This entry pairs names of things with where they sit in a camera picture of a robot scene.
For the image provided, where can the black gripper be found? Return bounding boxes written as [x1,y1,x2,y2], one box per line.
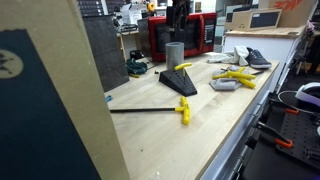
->
[166,0,192,43]

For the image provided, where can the small yellow T-handle wrench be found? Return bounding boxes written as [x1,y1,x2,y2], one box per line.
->
[173,62,194,78]

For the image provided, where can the silver metal cylinder holder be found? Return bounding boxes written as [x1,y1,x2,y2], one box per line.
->
[165,41,185,72]

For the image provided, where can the black wedge wrench stand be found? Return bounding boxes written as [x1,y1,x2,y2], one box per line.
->
[158,67,199,98]

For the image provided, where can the red microwave oven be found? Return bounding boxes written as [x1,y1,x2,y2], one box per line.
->
[147,12,218,63]

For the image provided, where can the grey metal sheet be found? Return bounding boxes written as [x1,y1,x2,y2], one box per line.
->
[136,17,153,58]

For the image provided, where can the white cloth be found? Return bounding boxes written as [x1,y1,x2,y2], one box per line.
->
[206,45,250,67]

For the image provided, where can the dark grey foam panel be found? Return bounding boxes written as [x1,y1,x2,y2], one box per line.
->
[81,14,131,94]

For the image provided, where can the flat cardboard box black label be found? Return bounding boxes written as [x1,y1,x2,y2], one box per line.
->
[224,8,283,31]

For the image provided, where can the dark grey sneaker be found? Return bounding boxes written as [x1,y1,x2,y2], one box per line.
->
[245,46,273,70]

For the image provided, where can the white side cabinet wooden top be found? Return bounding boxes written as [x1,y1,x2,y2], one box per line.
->
[222,24,308,93]

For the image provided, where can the black keyboard rack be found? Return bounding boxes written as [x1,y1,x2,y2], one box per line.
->
[75,0,105,18]

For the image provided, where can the large brown cardboard box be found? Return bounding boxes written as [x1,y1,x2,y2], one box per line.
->
[0,0,131,180]

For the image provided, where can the cardboard box orange print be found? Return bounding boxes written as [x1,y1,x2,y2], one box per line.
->
[258,0,318,28]

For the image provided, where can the black perforated plate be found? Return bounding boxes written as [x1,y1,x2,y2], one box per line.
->
[275,111,320,169]

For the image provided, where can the long-shaft yellow T-handle wrench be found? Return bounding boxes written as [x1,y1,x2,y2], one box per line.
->
[108,96,192,126]

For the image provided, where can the white cable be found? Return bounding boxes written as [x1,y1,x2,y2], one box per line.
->
[277,89,302,106]

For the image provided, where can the orange-handled black clamp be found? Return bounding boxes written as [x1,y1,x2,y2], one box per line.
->
[269,98,301,116]
[255,121,295,150]

